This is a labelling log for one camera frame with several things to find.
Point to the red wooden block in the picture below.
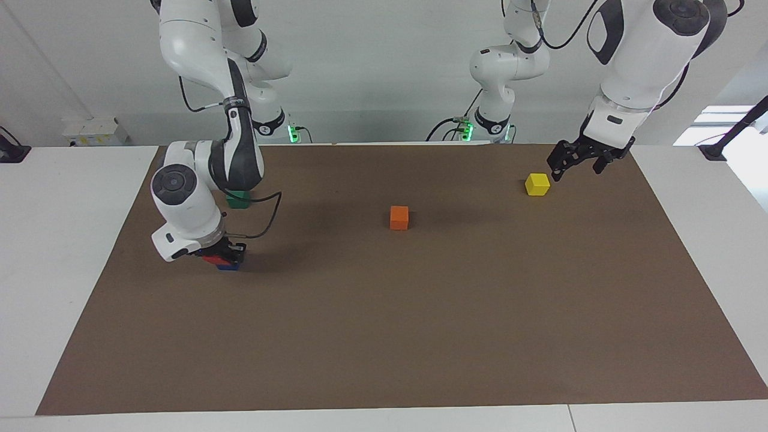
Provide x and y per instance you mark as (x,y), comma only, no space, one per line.
(216,260)

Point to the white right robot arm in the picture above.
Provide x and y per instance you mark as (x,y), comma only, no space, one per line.
(180,204)

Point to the brown table mat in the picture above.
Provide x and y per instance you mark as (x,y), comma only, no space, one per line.
(420,330)

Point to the orange wooden block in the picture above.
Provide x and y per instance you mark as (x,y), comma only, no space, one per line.
(399,219)

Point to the green wooden block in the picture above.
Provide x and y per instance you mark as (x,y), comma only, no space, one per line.
(239,201)

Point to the black slanted stand pole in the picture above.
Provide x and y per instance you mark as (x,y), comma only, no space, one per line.
(735,129)

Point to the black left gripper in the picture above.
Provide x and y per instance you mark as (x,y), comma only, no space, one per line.
(600,145)

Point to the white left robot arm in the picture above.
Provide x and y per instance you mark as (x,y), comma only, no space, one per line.
(642,48)

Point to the yellow wooden block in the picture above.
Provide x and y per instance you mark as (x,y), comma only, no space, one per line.
(537,185)

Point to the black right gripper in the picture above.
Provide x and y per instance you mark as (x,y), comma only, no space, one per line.
(222,247)

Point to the white wall socket box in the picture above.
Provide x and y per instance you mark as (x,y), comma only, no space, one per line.
(96,132)

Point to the blue wooden block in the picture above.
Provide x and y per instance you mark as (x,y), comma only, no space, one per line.
(228,267)

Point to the black desk clamp mount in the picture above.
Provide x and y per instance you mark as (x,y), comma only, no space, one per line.
(12,151)

